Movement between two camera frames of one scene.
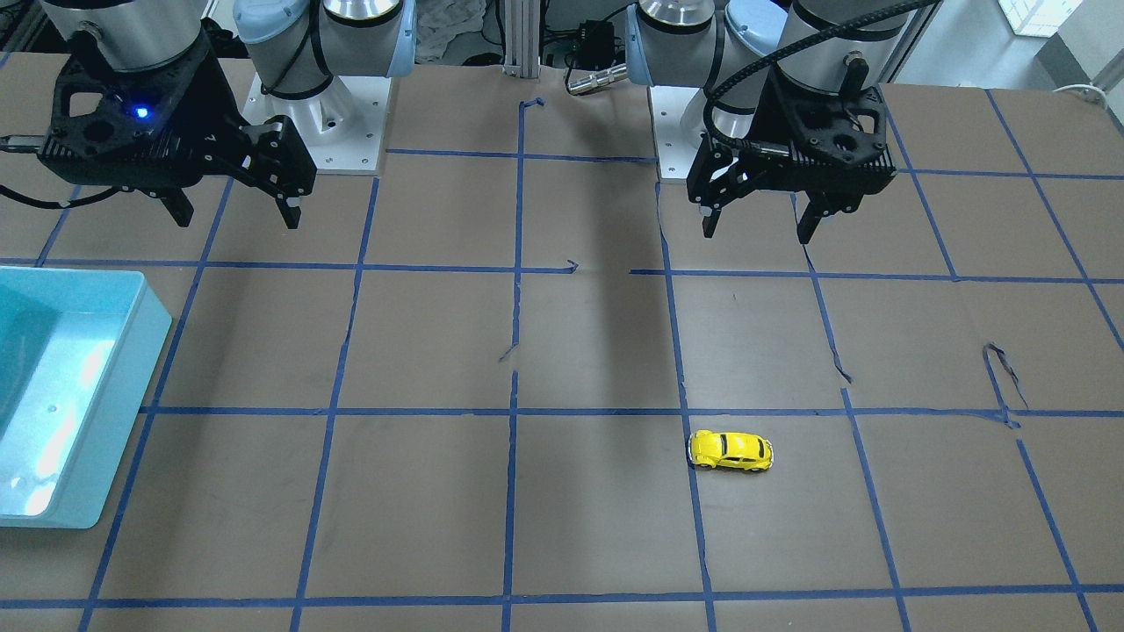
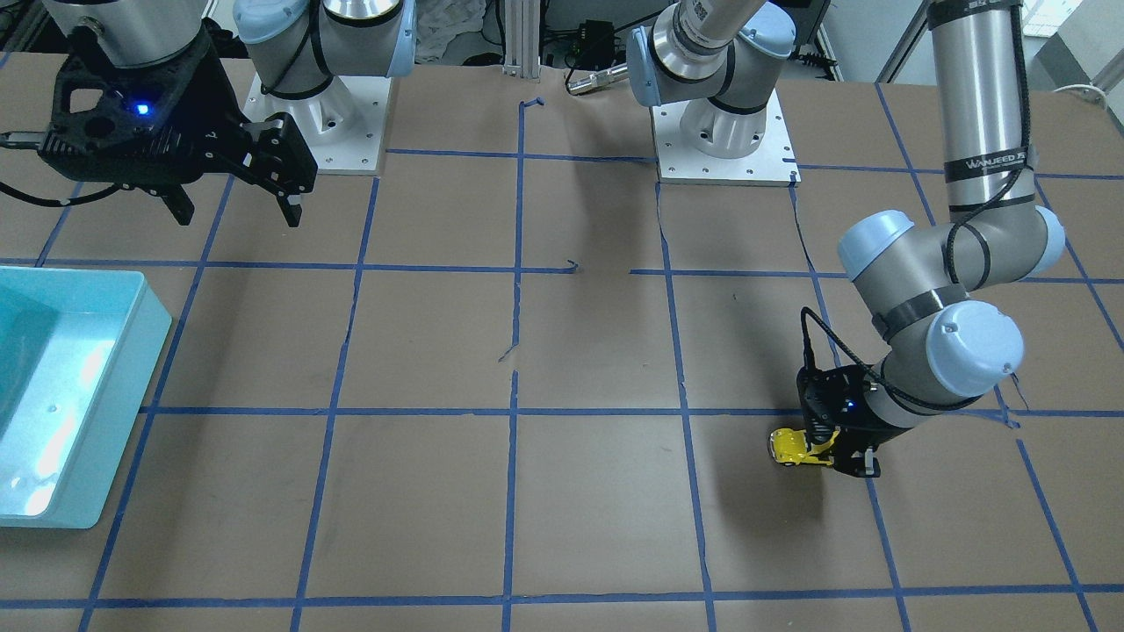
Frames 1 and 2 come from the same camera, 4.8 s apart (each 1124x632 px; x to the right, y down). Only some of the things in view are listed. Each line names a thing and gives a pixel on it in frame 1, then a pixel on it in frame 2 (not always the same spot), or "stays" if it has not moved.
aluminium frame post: [522, 38] stays
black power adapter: [595, 48] stays
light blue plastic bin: [78, 349] stays
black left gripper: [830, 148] → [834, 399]
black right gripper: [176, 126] stays
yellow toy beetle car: [738, 449] → [789, 446]
